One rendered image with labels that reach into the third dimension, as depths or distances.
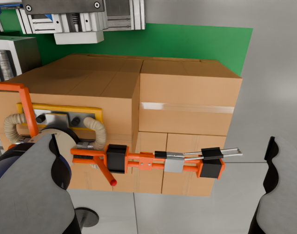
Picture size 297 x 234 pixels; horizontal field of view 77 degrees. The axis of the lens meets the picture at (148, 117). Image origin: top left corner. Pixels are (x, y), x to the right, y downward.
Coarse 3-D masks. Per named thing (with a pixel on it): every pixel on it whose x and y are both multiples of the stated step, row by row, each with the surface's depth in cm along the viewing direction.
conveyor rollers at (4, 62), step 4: (0, 52) 106; (4, 52) 107; (0, 56) 107; (4, 56) 108; (0, 60) 108; (4, 60) 108; (8, 60) 111; (0, 64) 109; (4, 64) 109; (8, 64) 111; (4, 68) 110; (8, 68) 111; (4, 72) 111; (8, 72) 112; (12, 72) 114; (4, 76) 112; (8, 76) 113; (12, 76) 114; (0, 80) 117
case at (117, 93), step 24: (48, 72) 101; (72, 72) 103; (96, 72) 105; (120, 72) 107; (0, 96) 75; (48, 96) 74; (72, 96) 74; (96, 96) 74; (120, 96) 75; (0, 120) 80; (120, 120) 78; (120, 144) 84; (72, 168) 91
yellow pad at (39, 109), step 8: (16, 104) 74; (32, 104) 74; (40, 104) 75; (48, 104) 75; (40, 112) 75; (48, 112) 75; (56, 112) 74; (64, 112) 74; (72, 112) 74; (80, 112) 74; (88, 112) 75; (96, 112) 74; (40, 120) 74; (72, 120) 73; (80, 120) 76; (72, 128) 78; (80, 128) 78; (88, 128) 78
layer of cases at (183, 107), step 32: (64, 64) 121; (96, 64) 124; (128, 64) 128; (160, 64) 133; (192, 64) 137; (160, 96) 115; (192, 96) 114; (224, 96) 114; (160, 128) 126; (192, 128) 125; (224, 128) 124; (160, 192) 154; (192, 192) 153
